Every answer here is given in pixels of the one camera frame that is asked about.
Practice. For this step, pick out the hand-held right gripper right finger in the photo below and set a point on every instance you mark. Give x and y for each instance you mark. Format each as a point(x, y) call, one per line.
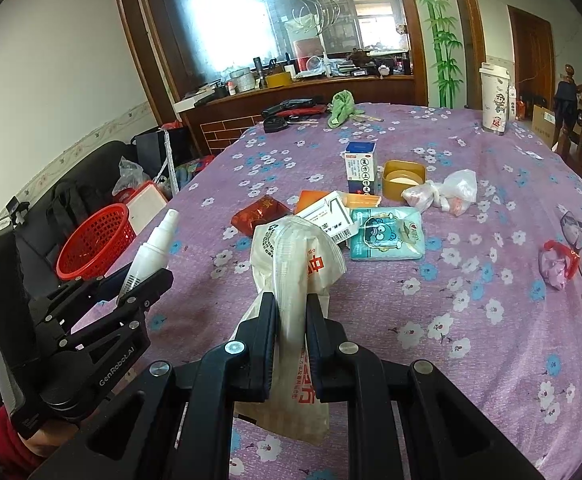
point(314, 320)

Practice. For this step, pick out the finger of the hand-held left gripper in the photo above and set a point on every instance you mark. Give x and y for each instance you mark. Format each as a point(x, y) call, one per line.
point(148, 292)
point(108, 285)

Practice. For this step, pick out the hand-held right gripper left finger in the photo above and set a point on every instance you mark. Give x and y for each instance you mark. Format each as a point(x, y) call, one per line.
point(270, 320)

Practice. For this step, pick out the red plastic basket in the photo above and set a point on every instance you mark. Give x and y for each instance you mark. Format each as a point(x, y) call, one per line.
point(96, 245)

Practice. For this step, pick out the white spray bottle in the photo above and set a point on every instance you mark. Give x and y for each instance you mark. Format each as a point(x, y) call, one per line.
point(148, 250)

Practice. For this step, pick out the white printed plastic bag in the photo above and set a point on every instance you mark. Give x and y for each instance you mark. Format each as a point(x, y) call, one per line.
point(291, 255)

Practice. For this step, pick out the white barcode carton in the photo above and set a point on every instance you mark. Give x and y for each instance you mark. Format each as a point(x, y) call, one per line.
point(328, 220)

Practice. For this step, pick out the orange medicine box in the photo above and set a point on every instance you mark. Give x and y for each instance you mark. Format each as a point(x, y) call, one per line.
point(311, 201)

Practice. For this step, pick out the clear plastic bag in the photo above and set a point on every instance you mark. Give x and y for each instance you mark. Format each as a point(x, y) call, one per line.
point(451, 190)
point(131, 175)

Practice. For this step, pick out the person's left forearm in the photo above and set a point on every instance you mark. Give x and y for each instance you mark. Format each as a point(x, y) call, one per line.
point(1, 442)

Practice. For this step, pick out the black backpack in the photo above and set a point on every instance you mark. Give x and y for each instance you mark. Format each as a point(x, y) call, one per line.
point(71, 205)

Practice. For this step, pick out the white box with red rim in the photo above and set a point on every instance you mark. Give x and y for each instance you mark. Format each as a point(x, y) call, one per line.
point(146, 202)

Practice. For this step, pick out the red snack packet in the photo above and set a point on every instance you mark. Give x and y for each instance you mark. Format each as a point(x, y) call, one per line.
point(261, 212)

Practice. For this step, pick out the teal wet wipes pack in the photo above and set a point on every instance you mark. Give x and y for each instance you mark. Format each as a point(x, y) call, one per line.
point(386, 235)

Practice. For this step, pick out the black sofa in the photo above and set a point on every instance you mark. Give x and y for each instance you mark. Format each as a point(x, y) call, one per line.
point(106, 160)

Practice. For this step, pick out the blue red printed bag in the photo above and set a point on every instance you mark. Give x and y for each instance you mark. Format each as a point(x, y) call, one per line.
point(193, 170)

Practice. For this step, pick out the black paper bag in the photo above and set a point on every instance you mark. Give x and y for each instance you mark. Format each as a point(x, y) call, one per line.
point(153, 152)

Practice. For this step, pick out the blue white medicine box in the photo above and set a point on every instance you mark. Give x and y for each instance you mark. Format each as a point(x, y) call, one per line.
point(360, 170)

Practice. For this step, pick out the purple floral tablecloth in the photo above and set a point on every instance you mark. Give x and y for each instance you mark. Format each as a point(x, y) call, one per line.
point(471, 310)

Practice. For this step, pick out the white flat box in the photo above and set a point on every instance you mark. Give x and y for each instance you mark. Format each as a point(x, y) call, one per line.
point(185, 102)

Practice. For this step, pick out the small black case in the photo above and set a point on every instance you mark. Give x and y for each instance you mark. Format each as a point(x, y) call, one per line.
point(275, 124)

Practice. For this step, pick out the wooden cabinet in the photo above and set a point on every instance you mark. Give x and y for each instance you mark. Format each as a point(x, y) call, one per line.
point(241, 105)

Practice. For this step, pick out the green cloth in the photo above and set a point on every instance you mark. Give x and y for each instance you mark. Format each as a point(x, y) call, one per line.
point(341, 107)

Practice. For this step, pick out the black pouch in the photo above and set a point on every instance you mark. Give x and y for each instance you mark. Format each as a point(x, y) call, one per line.
point(293, 106)

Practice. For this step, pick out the yellow tin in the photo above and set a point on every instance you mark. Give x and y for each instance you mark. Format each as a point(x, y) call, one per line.
point(278, 80)

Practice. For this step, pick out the red pink wrapper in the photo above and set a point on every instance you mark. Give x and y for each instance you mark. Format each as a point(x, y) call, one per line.
point(556, 265)

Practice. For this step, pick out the wood framed glass partition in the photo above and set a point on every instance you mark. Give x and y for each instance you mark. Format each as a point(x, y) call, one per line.
point(221, 20)

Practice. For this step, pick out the white ceramic jar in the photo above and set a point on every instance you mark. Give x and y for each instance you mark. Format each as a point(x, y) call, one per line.
point(495, 100)

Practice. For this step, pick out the cardboard box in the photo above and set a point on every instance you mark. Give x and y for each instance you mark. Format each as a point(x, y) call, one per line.
point(543, 122)

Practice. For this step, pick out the wooden door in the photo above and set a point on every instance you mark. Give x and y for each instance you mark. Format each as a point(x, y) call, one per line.
point(531, 55)

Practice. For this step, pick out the black wall plug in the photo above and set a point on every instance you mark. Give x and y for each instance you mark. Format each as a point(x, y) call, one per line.
point(17, 211)

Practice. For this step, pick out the green bamboo wall decal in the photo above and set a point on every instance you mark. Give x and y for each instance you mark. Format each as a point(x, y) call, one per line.
point(441, 35)

